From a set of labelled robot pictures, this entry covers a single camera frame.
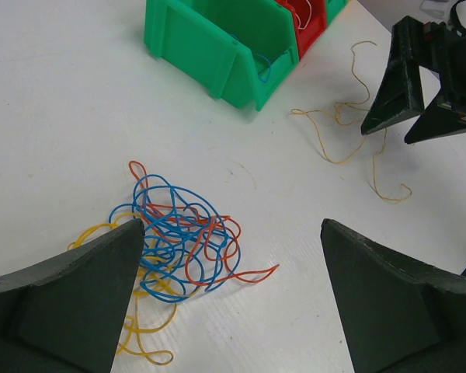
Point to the red bin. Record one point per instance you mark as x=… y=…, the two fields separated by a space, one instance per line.
x=309 y=18

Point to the green bin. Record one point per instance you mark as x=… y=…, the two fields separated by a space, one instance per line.
x=240 y=51
x=333 y=8

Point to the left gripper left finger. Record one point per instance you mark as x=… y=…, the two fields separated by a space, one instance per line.
x=65 y=314

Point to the near green bin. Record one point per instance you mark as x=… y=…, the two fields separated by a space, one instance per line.
x=240 y=51

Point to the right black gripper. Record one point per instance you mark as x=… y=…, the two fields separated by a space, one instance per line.
x=400 y=95

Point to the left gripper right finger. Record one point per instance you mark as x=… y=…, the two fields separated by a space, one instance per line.
x=398 y=314

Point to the far green bin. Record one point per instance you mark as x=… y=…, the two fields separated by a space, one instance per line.
x=333 y=8

